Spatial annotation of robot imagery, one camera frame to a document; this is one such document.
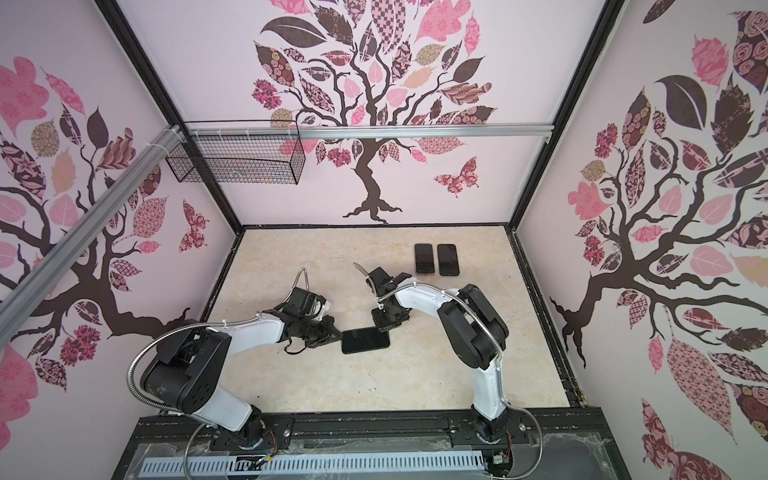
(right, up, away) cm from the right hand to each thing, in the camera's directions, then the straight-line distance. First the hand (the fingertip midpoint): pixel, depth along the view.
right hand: (384, 329), depth 93 cm
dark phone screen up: (+23, +22, +17) cm, 36 cm away
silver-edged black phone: (-6, -1, -7) cm, 9 cm away
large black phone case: (+23, +22, +17) cm, 36 cm away
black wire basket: (-48, +57, +1) cm, 75 cm away
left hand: (-12, -2, -4) cm, 13 cm away
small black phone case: (-7, -3, -4) cm, 8 cm away
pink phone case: (+11, +20, +13) cm, 26 cm away
